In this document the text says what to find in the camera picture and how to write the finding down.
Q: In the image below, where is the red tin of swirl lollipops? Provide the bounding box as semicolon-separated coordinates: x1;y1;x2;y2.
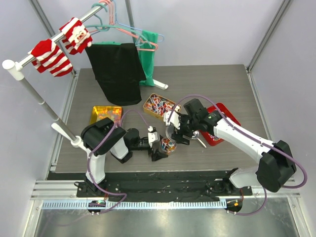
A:
199;103;241;146

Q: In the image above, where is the santa striped sock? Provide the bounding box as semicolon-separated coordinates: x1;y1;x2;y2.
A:
59;17;92;55

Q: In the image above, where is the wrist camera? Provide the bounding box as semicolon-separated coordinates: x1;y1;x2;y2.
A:
148;126;160;144
163;111;181;129

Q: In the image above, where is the green cloth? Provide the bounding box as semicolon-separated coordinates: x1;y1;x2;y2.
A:
95;30;158;86

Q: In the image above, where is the slotted cable duct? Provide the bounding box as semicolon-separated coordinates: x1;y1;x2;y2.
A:
42;199;227;210

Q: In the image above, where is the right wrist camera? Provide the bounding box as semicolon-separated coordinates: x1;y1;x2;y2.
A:
163;111;181;129

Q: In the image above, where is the gold tin of ball lollipops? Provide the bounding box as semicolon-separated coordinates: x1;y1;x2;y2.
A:
143;93;176;121

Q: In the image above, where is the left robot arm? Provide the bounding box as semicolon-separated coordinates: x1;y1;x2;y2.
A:
80;118;168;197

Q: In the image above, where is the pink hanger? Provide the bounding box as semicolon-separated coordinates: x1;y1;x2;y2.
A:
86;0;159;52

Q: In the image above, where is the clear plastic jar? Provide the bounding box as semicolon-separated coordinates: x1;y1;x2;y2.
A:
160;137;177;155

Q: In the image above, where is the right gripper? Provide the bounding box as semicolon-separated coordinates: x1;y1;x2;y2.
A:
171;113;199;145

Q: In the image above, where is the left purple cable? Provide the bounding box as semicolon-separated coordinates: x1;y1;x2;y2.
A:
86;110;152;215

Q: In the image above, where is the red white striped sock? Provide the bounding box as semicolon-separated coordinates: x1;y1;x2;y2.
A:
28;39;73;77

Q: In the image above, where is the metal scoop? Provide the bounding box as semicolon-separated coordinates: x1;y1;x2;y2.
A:
191;131;207;148

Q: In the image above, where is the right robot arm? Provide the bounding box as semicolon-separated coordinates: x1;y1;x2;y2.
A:
163;98;297;195

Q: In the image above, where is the black cloth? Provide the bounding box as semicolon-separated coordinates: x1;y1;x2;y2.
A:
85;43;146;106

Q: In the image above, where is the blue hanger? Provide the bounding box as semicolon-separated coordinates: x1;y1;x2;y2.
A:
108;0;165;45

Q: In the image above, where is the white jar lid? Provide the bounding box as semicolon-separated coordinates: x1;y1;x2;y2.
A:
165;125;174;140

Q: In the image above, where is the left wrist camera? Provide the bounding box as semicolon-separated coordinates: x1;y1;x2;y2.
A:
148;126;160;144

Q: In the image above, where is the clothes rack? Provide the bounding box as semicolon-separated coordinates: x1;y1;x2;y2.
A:
2;2;168;159

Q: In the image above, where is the gold tin of gummy candies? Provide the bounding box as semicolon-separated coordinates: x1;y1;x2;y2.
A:
89;106;123;124

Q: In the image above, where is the teal hanger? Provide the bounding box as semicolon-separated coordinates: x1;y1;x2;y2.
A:
83;1;154;49

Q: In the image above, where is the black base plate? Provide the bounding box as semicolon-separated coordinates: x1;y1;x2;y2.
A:
48;171;252;202

